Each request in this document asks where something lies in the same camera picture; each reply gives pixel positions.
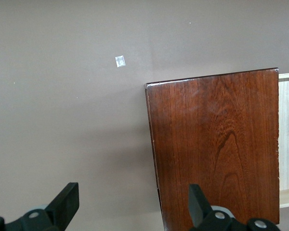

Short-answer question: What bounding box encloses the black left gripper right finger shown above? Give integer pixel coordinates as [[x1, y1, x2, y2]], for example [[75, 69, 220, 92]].
[[188, 183, 281, 231]]

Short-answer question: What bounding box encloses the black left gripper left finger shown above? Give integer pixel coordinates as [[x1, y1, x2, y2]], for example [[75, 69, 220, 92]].
[[0, 182, 80, 231]]

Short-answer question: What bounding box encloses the dark brown wooden cabinet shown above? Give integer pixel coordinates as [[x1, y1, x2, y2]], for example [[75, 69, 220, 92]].
[[144, 67, 280, 231]]

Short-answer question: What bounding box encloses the small clear tape patch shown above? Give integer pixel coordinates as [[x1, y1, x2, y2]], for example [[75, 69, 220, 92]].
[[115, 55, 126, 68]]

